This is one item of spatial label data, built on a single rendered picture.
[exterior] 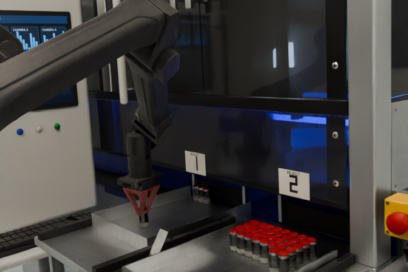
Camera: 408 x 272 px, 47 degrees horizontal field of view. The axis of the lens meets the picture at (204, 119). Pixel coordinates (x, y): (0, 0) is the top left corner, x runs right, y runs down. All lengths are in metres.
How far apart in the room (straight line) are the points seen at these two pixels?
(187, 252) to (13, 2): 0.93
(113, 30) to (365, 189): 0.59
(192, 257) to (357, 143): 0.42
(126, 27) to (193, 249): 0.59
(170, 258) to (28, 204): 0.70
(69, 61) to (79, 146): 1.09
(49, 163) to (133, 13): 1.02
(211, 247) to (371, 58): 0.53
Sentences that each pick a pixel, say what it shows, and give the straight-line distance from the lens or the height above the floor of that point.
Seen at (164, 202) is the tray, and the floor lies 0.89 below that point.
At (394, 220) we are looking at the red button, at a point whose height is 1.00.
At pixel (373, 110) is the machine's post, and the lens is 0.93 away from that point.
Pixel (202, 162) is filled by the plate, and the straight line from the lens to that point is 1.27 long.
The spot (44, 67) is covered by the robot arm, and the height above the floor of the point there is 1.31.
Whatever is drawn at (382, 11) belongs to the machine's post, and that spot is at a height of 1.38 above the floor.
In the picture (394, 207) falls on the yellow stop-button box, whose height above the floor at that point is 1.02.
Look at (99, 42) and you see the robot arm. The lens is 0.59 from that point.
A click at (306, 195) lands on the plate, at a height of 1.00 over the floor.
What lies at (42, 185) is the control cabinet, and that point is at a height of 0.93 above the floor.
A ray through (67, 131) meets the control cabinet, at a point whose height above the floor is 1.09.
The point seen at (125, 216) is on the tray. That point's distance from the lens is 1.34.
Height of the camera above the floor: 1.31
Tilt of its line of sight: 8 degrees down
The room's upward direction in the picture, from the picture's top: 3 degrees counter-clockwise
